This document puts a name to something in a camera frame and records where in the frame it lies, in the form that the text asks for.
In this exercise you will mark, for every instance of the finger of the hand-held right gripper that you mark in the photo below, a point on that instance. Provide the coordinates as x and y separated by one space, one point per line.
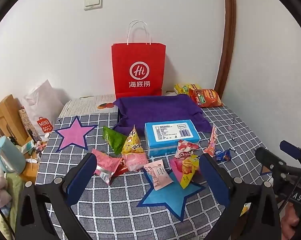
268 158
291 148

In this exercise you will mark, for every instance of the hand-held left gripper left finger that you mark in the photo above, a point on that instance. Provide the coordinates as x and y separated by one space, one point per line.
80 180

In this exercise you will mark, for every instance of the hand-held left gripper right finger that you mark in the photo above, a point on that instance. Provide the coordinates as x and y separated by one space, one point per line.
215 182

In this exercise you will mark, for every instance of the small blue white candy packet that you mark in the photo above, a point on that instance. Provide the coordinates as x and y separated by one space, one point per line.
218 154

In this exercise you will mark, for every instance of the pink snack packet silver end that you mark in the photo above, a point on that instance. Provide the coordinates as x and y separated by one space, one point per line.
105 163

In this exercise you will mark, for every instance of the pink yellow snack packet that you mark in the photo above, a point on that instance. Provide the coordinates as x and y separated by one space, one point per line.
188 167

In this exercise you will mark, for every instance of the long pink stick packet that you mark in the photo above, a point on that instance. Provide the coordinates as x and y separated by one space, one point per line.
211 142

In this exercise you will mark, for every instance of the red white snack packet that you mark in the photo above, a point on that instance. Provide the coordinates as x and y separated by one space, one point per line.
185 150

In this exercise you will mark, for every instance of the green snack packet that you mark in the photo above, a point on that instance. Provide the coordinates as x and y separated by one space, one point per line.
113 138

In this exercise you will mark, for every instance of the pale pink snack packet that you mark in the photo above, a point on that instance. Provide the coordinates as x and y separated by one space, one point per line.
158 175

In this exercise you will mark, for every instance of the plain pink snack packet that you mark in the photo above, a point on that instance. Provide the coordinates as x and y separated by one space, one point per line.
135 161

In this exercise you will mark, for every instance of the yellow triangular snack packet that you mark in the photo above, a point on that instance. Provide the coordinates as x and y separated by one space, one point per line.
133 142

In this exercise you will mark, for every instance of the blue tissue pack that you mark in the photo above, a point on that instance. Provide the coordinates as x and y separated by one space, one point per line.
165 130

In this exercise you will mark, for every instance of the purple cloth-lined box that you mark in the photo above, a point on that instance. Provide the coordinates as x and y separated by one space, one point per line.
160 107

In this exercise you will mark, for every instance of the person's right hand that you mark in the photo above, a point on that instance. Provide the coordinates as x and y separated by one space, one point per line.
290 217

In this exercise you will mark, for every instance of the small dark blue candy wrapper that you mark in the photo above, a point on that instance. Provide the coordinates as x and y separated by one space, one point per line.
226 155

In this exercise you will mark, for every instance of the grey checked tablecloth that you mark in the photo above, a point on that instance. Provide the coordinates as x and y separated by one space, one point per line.
103 205

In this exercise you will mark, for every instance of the orange star paper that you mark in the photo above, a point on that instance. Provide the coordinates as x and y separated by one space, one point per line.
245 210

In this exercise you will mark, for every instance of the pink star paper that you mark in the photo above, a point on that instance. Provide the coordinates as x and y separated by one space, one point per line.
74 136

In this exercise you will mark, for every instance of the blue star paper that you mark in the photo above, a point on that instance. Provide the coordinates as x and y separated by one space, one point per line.
165 200

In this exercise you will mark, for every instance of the light green cloth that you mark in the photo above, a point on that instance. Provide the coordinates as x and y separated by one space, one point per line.
15 195

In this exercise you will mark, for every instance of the fruit print cloth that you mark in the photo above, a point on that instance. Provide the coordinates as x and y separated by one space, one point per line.
83 105

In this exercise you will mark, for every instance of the patterned paper bag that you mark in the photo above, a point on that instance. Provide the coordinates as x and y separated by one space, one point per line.
28 125

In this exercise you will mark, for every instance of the orange chips bag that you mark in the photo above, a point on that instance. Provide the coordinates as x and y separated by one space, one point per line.
208 97

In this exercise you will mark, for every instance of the white plastic bag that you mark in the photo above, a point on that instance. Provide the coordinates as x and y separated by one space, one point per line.
45 100

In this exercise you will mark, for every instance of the wooden chair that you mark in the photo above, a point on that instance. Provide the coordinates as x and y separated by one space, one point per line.
5 115

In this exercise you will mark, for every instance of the yellow chips bag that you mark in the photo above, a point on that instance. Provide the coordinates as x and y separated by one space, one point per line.
181 88

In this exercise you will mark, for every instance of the red paper bag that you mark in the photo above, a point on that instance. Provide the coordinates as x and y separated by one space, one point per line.
138 62

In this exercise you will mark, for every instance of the brown wooden door frame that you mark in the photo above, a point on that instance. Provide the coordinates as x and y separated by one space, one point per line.
229 30

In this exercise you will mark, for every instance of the white light switch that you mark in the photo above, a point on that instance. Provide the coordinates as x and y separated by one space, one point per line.
93 2

